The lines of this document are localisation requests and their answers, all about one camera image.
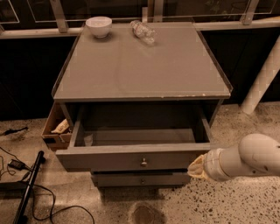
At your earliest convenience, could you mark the grey top drawer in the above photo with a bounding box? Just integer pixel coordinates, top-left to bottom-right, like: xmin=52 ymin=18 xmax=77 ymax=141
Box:
xmin=56 ymin=103 xmax=214 ymax=172

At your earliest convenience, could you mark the grey drawer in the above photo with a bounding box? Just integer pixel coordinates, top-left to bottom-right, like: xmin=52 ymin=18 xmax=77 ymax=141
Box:
xmin=91 ymin=171 xmax=190 ymax=188
xmin=56 ymin=103 xmax=214 ymax=172

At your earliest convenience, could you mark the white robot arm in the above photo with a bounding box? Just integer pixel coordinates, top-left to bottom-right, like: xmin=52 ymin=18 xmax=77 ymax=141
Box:
xmin=187 ymin=134 xmax=280 ymax=182

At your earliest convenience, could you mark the grey lower drawer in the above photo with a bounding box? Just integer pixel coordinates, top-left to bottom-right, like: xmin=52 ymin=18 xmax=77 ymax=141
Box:
xmin=91 ymin=171 xmax=190 ymax=188

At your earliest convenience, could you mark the grey drawer cabinet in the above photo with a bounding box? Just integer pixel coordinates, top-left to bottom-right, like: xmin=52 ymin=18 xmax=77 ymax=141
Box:
xmin=51 ymin=20 xmax=234 ymax=189

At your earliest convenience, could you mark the white item in drawer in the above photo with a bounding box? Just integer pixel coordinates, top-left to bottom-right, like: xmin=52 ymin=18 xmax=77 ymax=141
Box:
xmin=84 ymin=134 xmax=93 ymax=146

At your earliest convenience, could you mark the white diagonal pillar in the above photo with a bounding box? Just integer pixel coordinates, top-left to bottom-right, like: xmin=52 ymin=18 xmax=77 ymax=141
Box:
xmin=241 ymin=36 xmax=280 ymax=115

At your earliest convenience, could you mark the white packet in box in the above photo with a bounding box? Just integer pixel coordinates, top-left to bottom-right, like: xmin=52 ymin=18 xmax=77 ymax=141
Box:
xmin=52 ymin=119 xmax=69 ymax=134

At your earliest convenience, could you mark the brown cardboard box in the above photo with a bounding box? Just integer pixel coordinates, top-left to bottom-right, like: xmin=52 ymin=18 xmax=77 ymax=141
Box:
xmin=41 ymin=103 xmax=72 ymax=151

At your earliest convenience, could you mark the clear plastic water bottle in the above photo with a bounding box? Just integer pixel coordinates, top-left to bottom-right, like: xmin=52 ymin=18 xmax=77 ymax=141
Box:
xmin=130 ymin=20 xmax=156 ymax=46

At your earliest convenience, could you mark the white ceramic bowl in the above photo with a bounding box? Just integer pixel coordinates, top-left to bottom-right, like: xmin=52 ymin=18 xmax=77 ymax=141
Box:
xmin=86 ymin=17 xmax=112 ymax=38

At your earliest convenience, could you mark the black power adapter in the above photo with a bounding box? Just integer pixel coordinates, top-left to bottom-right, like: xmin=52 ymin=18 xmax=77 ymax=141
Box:
xmin=8 ymin=159 xmax=25 ymax=171

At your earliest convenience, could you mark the black pole stand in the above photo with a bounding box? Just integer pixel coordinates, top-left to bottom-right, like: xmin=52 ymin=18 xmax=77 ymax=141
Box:
xmin=13 ymin=150 xmax=46 ymax=224

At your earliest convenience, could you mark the metal window railing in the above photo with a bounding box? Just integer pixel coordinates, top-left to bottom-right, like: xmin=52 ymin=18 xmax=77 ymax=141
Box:
xmin=0 ymin=0 xmax=280 ymax=39

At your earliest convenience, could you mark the black floor cable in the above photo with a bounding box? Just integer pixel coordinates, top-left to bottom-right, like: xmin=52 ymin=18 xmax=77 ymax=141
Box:
xmin=28 ymin=183 xmax=96 ymax=224

